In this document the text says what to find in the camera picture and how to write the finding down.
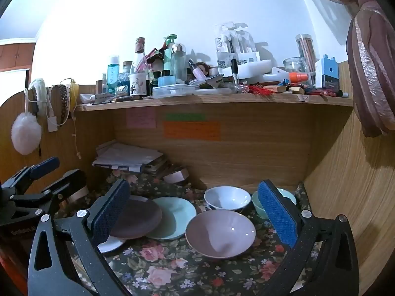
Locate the blue liquid bottle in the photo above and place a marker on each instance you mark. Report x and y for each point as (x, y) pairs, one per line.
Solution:
(113, 77)

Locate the white hanging tag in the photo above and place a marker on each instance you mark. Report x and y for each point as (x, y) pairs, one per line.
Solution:
(52, 125)

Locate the light blue jar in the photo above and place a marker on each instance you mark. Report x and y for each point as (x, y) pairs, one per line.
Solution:
(166, 81)

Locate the orange cap bottle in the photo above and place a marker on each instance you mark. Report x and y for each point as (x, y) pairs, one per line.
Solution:
(296, 77)

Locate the brown plate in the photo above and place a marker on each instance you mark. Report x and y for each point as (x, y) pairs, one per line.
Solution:
(139, 219)

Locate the white furry headband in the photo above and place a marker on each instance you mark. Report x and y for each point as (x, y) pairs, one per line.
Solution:
(40, 94)

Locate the clear plastic container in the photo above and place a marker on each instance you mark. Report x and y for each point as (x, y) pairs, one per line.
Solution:
(172, 91)

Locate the small pink box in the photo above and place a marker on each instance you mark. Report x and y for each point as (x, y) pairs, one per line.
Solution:
(176, 176)

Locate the floral tablecloth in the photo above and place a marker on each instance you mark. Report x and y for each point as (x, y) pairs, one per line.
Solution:
(185, 271)

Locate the pink sticky note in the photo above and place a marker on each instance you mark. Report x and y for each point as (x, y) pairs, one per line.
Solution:
(140, 118)

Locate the wooden shelf board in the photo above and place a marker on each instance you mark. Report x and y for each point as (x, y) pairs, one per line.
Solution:
(216, 102)

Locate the mint green plate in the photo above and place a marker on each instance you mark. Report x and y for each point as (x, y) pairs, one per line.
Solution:
(176, 219)

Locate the wooden wall cabinet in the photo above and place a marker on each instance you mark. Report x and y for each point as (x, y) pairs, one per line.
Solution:
(17, 55)

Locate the person's left forearm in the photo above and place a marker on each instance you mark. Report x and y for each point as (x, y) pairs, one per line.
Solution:
(4, 271)

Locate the mint green bowl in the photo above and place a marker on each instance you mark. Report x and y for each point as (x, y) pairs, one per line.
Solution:
(258, 205)

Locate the clear pencil tube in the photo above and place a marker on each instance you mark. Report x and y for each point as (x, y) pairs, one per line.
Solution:
(307, 52)

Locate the white bowl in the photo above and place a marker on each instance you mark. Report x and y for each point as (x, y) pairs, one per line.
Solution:
(226, 197)

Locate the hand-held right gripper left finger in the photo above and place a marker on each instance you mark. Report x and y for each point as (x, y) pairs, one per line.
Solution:
(108, 215)

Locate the stack of papers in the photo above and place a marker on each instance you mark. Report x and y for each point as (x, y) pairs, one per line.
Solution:
(126, 157)

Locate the pink bowl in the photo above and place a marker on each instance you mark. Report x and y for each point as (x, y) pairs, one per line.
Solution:
(219, 234)

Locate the silver cap clear bottle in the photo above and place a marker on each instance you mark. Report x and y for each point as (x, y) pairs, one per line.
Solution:
(179, 64)

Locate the brown patterned headband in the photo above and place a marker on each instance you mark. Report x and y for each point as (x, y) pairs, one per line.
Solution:
(61, 104)

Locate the dark blue glass bottle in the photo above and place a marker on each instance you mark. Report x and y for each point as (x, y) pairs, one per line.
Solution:
(124, 81)

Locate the green pump bottle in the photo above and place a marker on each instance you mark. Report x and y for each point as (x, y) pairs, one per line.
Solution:
(168, 55)

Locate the tall clear corked bottle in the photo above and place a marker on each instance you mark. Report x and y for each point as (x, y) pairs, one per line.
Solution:
(138, 74)

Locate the red tassel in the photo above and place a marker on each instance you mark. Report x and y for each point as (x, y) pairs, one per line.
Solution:
(260, 91)

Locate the glass jar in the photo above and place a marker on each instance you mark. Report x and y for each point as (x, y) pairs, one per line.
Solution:
(294, 67)

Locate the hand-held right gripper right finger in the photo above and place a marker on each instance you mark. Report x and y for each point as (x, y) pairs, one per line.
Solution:
(277, 212)

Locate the white box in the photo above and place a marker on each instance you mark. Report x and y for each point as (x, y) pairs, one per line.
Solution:
(250, 67)

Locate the brown curtain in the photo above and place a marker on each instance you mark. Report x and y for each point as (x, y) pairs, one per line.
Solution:
(367, 67)

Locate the orange sticky note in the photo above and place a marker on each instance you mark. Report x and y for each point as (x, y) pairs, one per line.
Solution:
(191, 130)

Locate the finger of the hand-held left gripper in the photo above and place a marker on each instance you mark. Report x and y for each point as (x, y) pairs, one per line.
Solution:
(44, 166)
(71, 182)

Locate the green sticky note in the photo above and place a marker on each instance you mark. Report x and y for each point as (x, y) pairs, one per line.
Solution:
(185, 117)

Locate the white fluffy puff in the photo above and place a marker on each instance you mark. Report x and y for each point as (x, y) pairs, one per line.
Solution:
(26, 134)

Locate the brush blister pack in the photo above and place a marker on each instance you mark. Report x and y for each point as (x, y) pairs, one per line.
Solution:
(225, 46)

